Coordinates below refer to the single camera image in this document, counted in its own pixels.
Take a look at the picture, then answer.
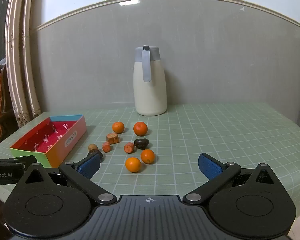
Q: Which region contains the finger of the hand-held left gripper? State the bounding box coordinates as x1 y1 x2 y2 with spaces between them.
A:
8 155 37 167

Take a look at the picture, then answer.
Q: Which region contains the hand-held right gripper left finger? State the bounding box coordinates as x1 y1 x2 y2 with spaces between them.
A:
15 152 118 207

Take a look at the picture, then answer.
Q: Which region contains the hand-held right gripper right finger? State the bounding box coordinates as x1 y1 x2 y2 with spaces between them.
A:
182 153 281 207

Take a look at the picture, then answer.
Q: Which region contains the colourful paper box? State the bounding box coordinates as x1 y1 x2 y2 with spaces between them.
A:
10 114 87 168

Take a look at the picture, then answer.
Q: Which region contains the orange tangerine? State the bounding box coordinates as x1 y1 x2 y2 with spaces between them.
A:
125 157 142 173
133 121 148 136
141 149 155 164
112 121 125 133

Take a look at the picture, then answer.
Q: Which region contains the dark brown round fruit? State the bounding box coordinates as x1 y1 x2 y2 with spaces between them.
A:
134 138 150 150

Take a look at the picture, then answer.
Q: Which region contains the green checked tablecloth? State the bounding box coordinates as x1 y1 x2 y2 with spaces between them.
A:
0 102 300 230

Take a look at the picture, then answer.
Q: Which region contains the orange carrot piece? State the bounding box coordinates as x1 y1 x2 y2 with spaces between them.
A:
124 142 136 154

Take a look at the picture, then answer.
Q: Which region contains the beige satin curtain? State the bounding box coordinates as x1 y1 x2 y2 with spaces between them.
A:
5 0 42 128

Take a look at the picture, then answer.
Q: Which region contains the cream thermos jug grey lid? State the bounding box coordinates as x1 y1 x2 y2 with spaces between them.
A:
133 45 167 116

